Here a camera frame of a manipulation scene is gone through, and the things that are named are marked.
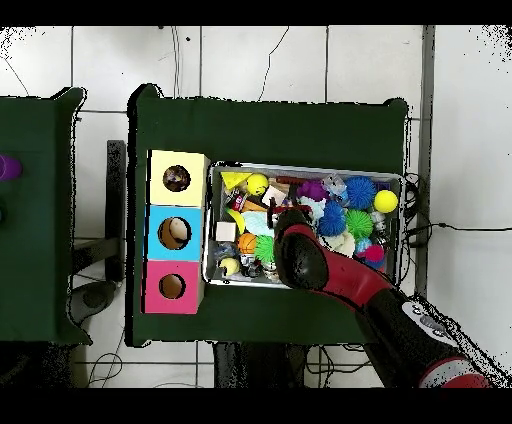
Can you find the mint green cloth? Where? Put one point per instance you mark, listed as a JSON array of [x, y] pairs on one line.
[[258, 223]]

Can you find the small blue spiky ball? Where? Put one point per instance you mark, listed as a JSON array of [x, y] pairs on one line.
[[332, 219]]

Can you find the cream white cloth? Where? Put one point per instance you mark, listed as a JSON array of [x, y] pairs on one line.
[[344, 242]]

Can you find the pale patterned fabric scrunchie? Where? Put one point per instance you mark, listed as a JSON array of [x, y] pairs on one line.
[[176, 178]]

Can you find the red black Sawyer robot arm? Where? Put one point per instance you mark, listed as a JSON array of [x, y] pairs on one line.
[[352, 276]]

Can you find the wooden box with three holes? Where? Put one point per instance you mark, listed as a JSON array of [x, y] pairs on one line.
[[160, 240]]

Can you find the purple knobbly rubber toy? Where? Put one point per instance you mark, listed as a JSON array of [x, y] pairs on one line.
[[312, 190]]

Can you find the yellow smiley face ball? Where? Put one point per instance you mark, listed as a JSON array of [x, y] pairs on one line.
[[257, 184]]

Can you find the crushed clear plastic bottle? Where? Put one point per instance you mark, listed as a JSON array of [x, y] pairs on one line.
[[335, 184]]

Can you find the yellow cheese wedge toy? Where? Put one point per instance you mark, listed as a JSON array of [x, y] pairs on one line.
[[234, 179]]

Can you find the large blue spiky ball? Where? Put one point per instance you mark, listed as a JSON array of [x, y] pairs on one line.
[[360, 192]]

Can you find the dark green table cloth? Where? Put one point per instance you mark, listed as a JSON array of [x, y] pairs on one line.
[[32, 240], [272, 136]]

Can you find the pink spiky ball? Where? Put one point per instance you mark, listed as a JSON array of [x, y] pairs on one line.
[[374, 252]]

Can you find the plain yellow ball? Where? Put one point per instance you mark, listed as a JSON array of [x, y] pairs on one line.
[[386, 201]]

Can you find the grey round seat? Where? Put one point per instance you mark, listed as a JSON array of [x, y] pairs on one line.
[[96, 298]]

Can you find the purple cup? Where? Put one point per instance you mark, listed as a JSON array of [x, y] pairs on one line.
[[10, 168]]

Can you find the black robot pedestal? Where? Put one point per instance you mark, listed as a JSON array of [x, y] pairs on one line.
[[260, 368]]

